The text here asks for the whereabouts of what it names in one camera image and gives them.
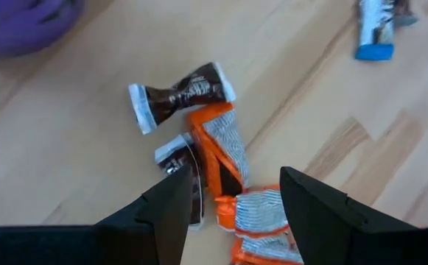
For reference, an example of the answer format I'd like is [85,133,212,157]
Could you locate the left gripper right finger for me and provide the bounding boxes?
[279,166,417,265]

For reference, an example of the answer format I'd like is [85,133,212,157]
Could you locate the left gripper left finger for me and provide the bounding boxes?
[95,164,194,265]

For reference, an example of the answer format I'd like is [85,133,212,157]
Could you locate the brown Hershey's chocolate bar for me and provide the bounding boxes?
[153,131,206,231]
[127,61,237,136]

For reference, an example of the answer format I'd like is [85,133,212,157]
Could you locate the orange Reese's candy pack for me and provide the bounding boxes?
[231,231,305,265]
[214,185,291,239]
[186,102,252,199]

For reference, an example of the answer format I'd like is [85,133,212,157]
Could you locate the purple pumpkin face bucket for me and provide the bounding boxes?
[0,0,86,59]

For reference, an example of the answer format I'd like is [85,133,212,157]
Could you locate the blue white Hershey's candy bar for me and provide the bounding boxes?
[354,0,397,62]

